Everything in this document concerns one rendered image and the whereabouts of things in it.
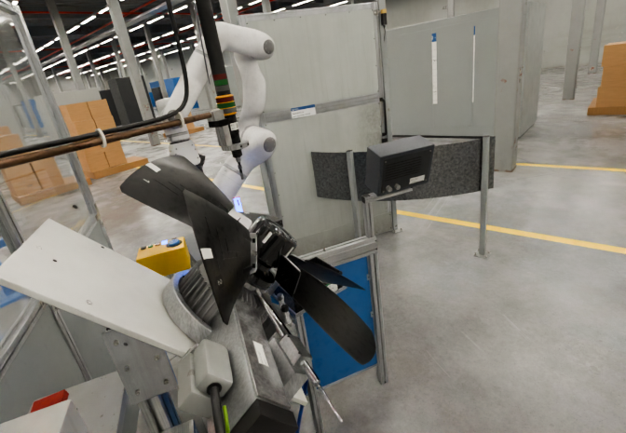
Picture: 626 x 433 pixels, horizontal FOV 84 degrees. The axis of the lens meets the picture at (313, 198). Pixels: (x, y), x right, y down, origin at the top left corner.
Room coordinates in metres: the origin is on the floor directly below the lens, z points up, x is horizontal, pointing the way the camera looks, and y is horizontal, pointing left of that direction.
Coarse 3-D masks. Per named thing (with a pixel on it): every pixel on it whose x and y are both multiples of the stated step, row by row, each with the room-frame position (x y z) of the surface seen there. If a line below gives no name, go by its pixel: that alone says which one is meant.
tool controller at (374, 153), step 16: (384, 144) 1.42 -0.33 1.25; (400, 144) 1.41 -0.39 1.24; (416, 144) 1.40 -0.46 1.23; (432, 144) 1.39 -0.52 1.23; (368, 160) 1.41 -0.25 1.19; (384, 160) 1.32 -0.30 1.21; (400, 160) 1.35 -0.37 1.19; (416, 160) 1.37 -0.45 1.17; (368, 176) 1.43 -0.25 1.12; (384, 176) 1.34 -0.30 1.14; (400, 176) 1.37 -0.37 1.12; (416, 176) 1.40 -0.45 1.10; (384, 192) 1.36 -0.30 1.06
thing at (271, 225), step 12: (264, 216) 0.81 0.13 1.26; (252, 228) 0.77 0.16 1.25; (264, 228) 0.75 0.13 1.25; (276, 240) 0.73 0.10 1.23; (288, 240) 0.74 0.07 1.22; (264, 252) 0.73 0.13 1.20; (276, 252) 0.73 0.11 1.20; (264, 264) 0.73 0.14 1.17; (276, 264) 0.73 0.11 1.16; (252, 276) 0.70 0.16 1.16; (264, 276) 0.73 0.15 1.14
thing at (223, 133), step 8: (216, 112) 0.83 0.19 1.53; (208, 120) 0.83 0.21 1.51; (216, 120) 0.82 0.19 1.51; (224, 120) 0.83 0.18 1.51; (216, 128) 0.85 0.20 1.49; (224, 128) 0.83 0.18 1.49; (224, 136) 0.83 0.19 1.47; (224, 144) 0.84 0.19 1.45; (232, 144) 0.85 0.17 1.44; (240, 144) 0.84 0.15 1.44; (248, 144) 0.86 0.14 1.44
